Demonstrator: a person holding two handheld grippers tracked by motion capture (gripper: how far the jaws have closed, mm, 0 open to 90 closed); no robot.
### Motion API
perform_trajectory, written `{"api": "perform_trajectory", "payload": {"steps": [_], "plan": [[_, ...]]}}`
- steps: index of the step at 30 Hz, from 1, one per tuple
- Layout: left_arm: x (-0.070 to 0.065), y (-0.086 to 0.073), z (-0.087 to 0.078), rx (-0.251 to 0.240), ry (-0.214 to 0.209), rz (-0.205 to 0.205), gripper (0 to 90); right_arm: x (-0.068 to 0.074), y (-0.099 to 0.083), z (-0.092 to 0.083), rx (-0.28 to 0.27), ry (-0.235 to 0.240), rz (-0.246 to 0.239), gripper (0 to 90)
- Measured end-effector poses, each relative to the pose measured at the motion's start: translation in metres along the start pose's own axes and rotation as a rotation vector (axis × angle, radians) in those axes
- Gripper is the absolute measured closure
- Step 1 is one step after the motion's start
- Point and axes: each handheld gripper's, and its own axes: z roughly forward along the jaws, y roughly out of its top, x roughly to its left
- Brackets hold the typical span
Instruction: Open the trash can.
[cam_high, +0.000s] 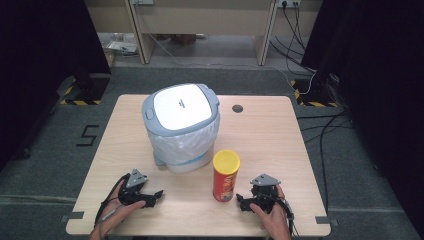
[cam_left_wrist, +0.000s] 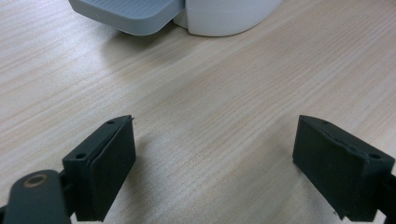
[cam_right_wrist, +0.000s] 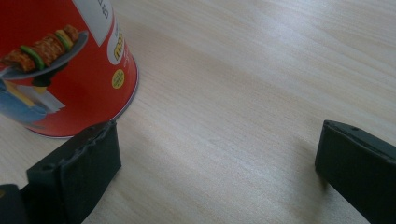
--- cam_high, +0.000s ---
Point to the beige wooden desk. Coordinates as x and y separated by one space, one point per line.
203 20

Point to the white wall socket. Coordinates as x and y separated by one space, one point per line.
288 3

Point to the clutter of bags and boxes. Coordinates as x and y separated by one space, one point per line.
118 46

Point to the stand base with hazard tape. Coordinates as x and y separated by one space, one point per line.
315 96
87 91

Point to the red chip can yellow lid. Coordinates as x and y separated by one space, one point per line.
225 181

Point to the person's right hand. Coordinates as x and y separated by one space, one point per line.
275 220

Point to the person's left hand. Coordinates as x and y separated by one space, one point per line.
111 215

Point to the white plastic bin liner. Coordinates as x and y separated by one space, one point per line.
181 146

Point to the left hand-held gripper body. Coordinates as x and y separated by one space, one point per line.
135 180

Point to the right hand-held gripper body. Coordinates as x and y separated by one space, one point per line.
265 191

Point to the white trash can grey lid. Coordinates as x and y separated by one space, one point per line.
181 106

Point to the grey tape piece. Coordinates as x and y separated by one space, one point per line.
324 220
75 215

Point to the black curtain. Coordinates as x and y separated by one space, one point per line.
40 66
383 83

